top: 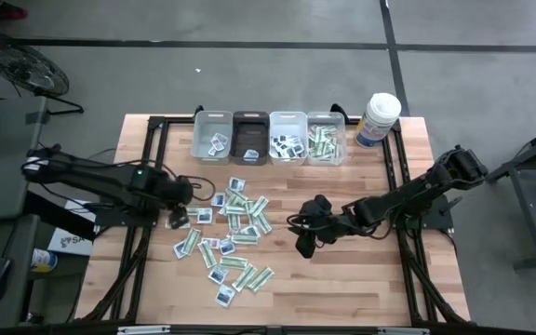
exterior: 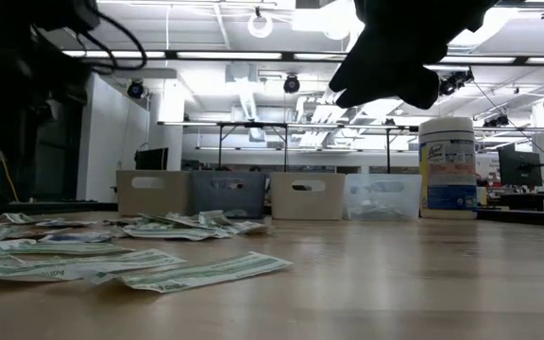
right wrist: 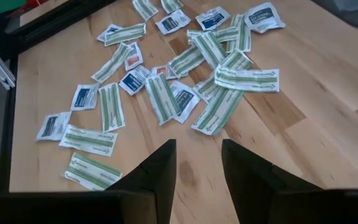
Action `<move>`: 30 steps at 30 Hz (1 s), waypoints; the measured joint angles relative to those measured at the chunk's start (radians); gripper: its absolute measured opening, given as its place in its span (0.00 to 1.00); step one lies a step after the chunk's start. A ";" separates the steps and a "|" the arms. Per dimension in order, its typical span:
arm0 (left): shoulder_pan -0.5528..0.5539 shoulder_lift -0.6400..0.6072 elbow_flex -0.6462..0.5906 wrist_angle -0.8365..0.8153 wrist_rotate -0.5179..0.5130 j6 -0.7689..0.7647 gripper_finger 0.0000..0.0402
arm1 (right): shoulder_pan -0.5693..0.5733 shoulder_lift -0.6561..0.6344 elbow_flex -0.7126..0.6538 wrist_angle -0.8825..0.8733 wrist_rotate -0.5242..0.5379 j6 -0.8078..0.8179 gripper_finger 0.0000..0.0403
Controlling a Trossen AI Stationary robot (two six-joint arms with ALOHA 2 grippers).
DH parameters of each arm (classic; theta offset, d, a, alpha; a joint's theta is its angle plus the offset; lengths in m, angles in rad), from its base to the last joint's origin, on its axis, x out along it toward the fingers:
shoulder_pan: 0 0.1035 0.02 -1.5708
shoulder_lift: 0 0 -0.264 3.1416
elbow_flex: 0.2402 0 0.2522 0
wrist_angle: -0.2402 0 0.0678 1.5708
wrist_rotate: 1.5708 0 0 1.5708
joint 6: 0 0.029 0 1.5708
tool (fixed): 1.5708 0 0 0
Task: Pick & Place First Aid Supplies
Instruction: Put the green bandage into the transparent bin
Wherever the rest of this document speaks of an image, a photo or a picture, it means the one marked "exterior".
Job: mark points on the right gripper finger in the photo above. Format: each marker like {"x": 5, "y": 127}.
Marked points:
{"x": 380, "y": 80}

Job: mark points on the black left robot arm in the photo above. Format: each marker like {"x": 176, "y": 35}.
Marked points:
{"x": 17, "y": 71}

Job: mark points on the ceiling light strip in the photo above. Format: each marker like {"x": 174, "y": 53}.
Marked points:
{"x": 489, "y": 59}
{"x": 229, "y": 55}

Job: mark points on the disinfecting wipes canister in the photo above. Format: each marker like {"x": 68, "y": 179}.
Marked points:
{"x": 447, "y": 165}

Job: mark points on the clear plastic bin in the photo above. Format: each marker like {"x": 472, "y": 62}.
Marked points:
{"x": 385, "y": 198}

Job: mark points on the white plastic bin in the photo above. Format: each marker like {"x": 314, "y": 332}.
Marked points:
{"x": 307, "y": 203}

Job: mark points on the black computer monitor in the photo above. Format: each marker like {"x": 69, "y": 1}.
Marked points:
{"x": 151, "y": 159}
{"x": 520, "y": 167}

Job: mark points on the dark grey plastic bin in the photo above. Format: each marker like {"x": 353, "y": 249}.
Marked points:
{"x": 229, "y": 203}

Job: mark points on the light grey plastic bin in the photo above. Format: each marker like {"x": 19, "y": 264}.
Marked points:
{"x": 154, "y": 198}

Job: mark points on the white packet red print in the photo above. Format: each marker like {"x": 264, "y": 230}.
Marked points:
{"x": 36, "y": 232}

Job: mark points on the black ceiling camera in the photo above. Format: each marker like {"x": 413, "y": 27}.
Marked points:
{"x": 456, "y": 81}
{"x": 291, "y": 84}
{"x": 496, "y": 121}

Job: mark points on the black station frame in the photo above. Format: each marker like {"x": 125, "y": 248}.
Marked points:
{"x": 253, "y": 125}

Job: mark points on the black wall camera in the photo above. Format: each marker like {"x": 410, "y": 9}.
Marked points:
{"x": 135, "y": 89}

